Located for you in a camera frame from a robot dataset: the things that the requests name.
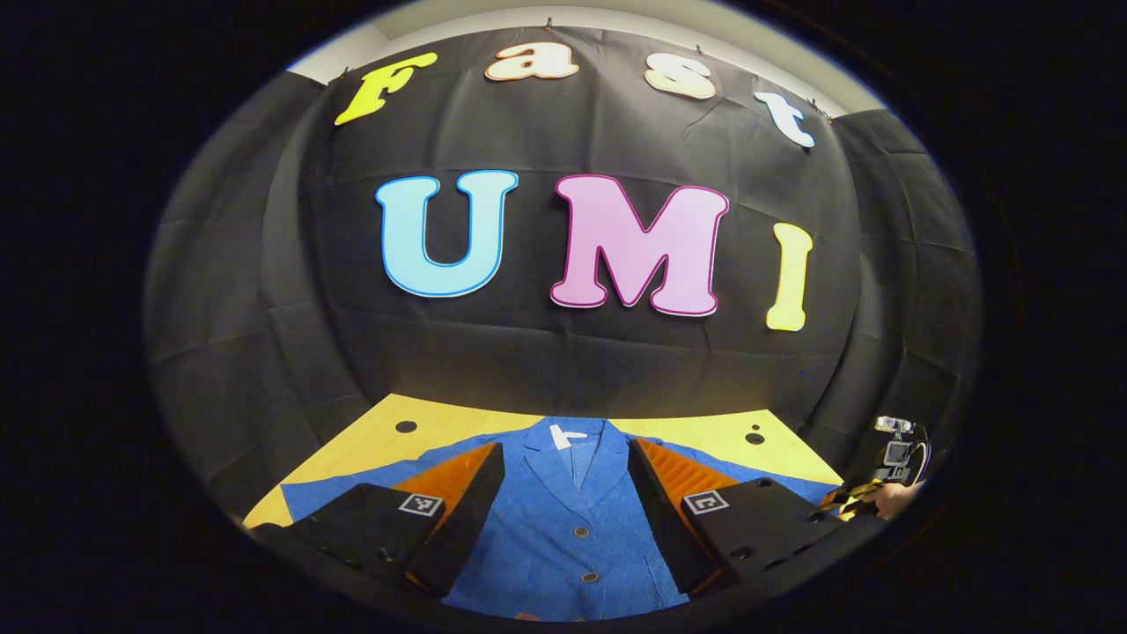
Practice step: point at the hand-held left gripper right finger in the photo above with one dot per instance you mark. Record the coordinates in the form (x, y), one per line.
(665, 519)

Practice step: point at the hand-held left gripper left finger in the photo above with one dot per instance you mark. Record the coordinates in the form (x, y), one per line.
(467, 528)

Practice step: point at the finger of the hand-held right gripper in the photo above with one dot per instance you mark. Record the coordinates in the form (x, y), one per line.
(850, 502)

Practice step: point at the blue button shirt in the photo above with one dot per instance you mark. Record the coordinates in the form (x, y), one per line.
(563, 502)

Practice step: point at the black backdrop cloth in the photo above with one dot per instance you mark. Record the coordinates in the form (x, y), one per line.
(528, 352)

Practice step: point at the row of small cloth clips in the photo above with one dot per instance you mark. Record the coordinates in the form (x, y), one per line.
(548, 23)

